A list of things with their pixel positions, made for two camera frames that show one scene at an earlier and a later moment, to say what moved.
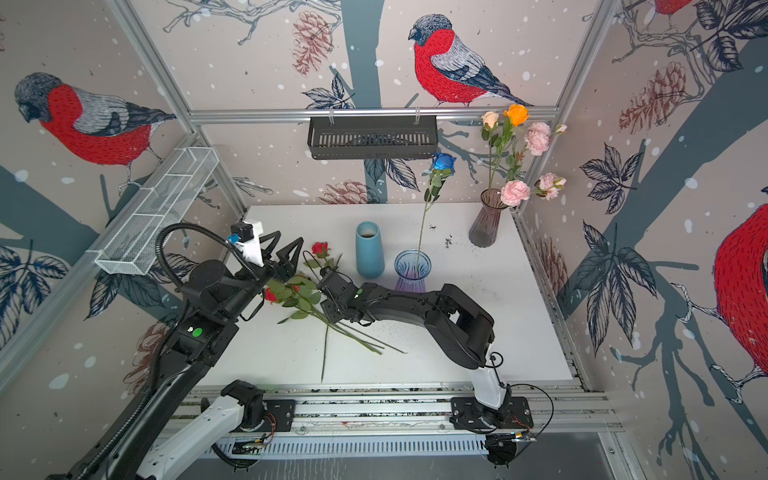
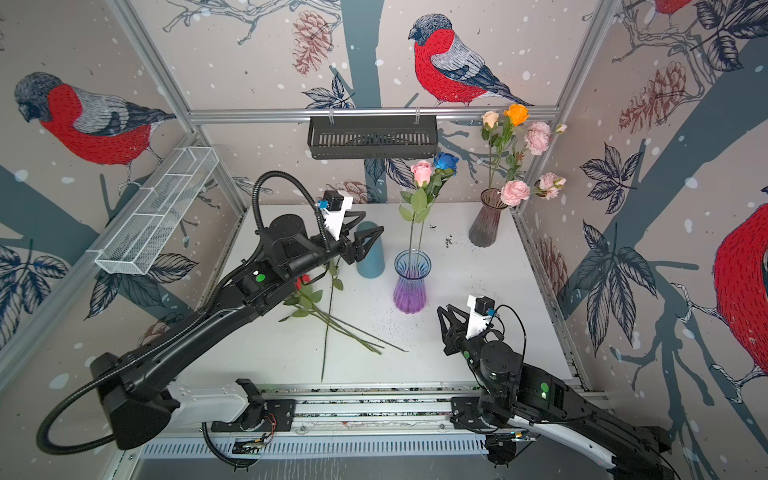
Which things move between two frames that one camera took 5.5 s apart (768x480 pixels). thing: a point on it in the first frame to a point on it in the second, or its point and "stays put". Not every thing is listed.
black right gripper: [331, 307] to [453, 339]
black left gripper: [284, 266] to [355, 248]
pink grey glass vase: [483, 232] stays put
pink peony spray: [515, 192] stays put
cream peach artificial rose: [490, 119] stays put
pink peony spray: [537, 139] stays put
